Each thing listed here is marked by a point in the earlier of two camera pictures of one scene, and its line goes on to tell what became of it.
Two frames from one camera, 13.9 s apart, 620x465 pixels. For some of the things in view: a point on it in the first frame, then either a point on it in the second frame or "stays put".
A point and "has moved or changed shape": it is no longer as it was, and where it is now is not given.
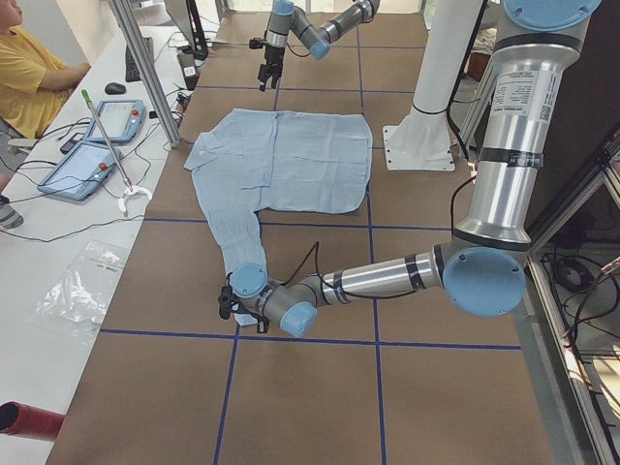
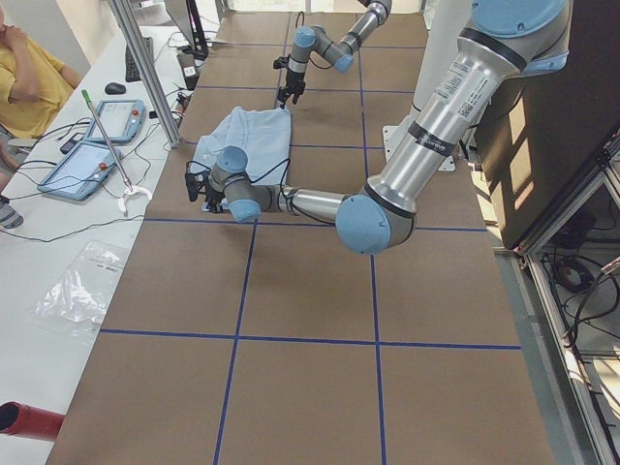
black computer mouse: (114, 88) stays put
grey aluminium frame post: (133, 35) stays put
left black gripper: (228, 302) -> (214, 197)
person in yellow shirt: (35, 85) stays put
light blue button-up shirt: (255, 161) has moved or changed shape
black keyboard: (131, 72) stays put
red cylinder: (25, 420) stays put
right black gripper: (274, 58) -> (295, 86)
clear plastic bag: (78, 300) stays put
